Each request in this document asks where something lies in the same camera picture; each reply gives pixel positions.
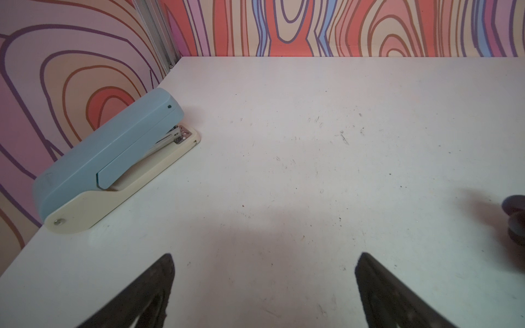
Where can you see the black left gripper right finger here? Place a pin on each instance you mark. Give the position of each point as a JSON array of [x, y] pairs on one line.
[[388, 302]]

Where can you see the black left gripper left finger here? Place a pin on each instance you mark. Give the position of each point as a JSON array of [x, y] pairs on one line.
[[142, 303]]

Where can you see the light blue stapler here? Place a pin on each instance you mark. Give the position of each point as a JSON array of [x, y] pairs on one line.
[[113, 163]]

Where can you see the dark purple grape bunch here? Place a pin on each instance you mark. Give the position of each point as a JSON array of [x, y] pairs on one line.
[[513, 206]]

